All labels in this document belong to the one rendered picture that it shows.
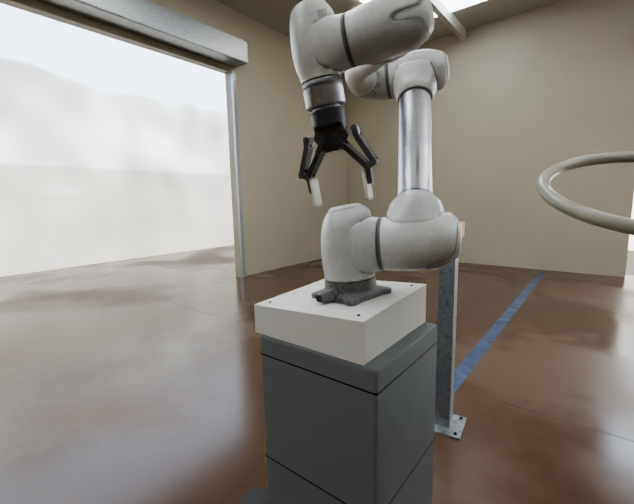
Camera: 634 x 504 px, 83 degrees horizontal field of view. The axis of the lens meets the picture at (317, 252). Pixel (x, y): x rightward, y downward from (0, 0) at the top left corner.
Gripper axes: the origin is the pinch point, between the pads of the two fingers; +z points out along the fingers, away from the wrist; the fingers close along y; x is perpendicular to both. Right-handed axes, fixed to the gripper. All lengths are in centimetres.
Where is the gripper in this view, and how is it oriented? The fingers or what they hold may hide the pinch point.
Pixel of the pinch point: (342, 198)
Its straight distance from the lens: 85.9
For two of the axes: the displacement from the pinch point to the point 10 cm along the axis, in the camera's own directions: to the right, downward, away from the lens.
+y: -8.5, 0.5, 5.3
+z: 1.9, 9.6, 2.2
